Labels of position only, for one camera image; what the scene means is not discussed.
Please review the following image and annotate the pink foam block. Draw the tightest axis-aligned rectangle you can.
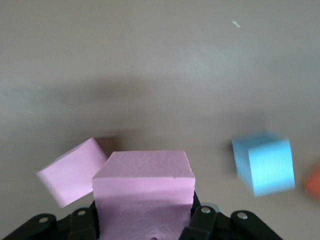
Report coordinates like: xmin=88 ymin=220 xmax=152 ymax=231
xmin=35 ymin=136 xmax=109 ymax=209
xmin=91 ymin=150 xmax=196 ymax=240

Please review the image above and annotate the blue foam block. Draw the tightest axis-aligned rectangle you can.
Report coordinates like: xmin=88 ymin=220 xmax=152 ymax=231
xmin=231 ymin=130 xmax=296 ymax=199

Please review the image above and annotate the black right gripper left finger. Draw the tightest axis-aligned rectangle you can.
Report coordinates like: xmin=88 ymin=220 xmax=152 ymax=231
xmin=0 ymin=201 xmax=101 ymax=240

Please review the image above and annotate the orange foam block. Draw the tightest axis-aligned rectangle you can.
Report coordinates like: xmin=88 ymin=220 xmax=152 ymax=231
xmin=303 ymin=163 xmax=320 ymax=202

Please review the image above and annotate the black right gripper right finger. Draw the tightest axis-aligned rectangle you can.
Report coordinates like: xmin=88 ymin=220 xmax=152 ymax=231
xmin=179 ymin=191 xmax=283 ymax=240

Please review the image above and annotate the brown table cover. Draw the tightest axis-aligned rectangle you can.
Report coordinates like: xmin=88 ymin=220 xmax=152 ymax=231
xmin=0 ymin=0 xmax=320 ymax=240

